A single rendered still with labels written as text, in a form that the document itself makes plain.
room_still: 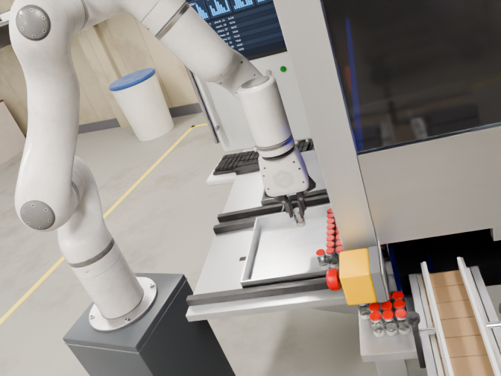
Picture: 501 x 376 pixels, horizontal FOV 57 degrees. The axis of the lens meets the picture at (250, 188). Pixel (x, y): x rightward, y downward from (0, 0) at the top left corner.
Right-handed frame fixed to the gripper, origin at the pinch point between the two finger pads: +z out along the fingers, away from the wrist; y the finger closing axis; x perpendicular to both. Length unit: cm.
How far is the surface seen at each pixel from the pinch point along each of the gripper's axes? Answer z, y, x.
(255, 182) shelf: 12.3, -20.0, 38.3
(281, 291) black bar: 11.1, -5.0, -16.1
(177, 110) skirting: 92, -200, 400
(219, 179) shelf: 20, -41, 61
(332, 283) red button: 0.0, 9.0, -27.9
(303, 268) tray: 12.0, -0.6, -8.6
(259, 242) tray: 12.1, -13.7, 4.7
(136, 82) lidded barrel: 36, -206, 345
